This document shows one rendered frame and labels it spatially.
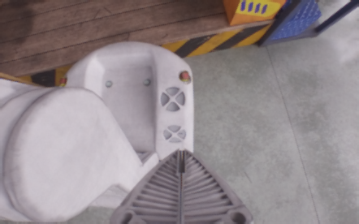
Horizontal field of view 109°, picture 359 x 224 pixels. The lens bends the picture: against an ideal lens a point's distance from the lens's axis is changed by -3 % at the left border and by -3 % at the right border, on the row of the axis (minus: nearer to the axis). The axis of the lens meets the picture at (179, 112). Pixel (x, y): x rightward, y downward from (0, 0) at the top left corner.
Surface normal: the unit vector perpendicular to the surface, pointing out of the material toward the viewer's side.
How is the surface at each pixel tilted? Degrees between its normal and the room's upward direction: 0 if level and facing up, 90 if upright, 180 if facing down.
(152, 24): 0
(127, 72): 0
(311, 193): 0
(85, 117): 89
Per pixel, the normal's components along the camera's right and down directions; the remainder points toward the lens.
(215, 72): -0.04, -0.13
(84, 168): 1.00, -0.03
